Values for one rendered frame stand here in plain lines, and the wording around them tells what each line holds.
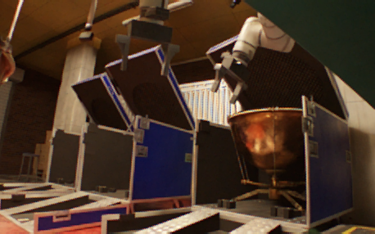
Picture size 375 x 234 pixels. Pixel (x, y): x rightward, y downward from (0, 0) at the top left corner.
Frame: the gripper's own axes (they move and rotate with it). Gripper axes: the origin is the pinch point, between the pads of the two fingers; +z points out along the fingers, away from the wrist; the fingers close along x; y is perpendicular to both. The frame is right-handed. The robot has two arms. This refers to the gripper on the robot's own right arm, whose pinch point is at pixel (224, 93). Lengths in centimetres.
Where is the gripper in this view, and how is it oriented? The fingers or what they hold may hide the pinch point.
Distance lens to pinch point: 95.4
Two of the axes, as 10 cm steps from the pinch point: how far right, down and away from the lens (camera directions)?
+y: 6.3, 2.7, -7.2
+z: -4.1, 9.1, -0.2
